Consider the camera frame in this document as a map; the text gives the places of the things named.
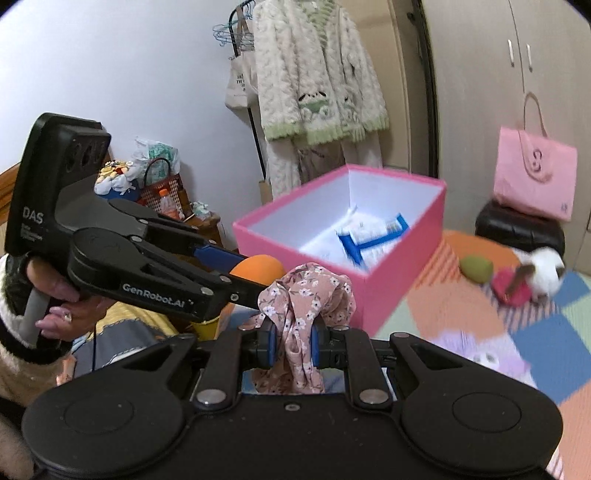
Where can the purple plush doll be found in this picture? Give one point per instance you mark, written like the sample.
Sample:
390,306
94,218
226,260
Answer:
498,353

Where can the yellow bin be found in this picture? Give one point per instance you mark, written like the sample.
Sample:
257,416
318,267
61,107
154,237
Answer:
207,330

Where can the patchwork table cloth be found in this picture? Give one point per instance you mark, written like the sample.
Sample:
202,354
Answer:
554,338

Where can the red woven basket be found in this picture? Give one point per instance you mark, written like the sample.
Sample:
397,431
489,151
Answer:
149,195

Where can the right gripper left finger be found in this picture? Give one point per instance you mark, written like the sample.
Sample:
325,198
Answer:
233,352

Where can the white plush toy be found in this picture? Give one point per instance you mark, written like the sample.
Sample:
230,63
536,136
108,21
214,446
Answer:
543,271

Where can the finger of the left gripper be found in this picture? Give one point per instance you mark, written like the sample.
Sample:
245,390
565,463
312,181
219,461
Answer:
135,272
141,225

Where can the black suitcase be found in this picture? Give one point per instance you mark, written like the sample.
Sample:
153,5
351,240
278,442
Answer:
521,231

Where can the pink tote bag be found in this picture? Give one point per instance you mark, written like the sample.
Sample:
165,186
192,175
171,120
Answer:
535,174

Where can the beige canvas tote bag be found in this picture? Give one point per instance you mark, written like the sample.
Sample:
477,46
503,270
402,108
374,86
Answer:
241,92

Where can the beige wardrobe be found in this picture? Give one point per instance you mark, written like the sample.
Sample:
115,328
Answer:
475,67

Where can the left hand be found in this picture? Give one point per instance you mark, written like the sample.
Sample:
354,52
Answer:
75,316

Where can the orange sponge egg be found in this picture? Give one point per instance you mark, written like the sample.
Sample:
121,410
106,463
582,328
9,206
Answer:
262,269

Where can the wooden nightstand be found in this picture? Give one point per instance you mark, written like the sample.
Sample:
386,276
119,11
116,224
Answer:
208,227

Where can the orange drink bottle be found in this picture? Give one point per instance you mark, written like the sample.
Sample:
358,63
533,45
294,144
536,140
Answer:
167,205

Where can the cream knit cardigan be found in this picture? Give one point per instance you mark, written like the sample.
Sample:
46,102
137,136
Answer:
320,101

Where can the green sponge egg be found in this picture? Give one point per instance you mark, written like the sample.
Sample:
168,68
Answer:
477,269

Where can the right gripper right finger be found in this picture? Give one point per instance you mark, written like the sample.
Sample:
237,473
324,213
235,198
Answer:
361,358

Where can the pink fluffy plush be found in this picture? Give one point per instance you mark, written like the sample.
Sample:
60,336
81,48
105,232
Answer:
510,283

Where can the pink floral fabric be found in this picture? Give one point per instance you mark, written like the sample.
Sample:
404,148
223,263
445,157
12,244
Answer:
292,304

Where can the black clothes rack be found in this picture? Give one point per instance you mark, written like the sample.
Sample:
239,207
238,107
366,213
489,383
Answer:
245,10

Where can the plush flower bouquet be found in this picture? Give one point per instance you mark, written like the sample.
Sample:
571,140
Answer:
118,179

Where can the pink cardboard box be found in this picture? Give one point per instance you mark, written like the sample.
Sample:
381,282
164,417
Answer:
280,228

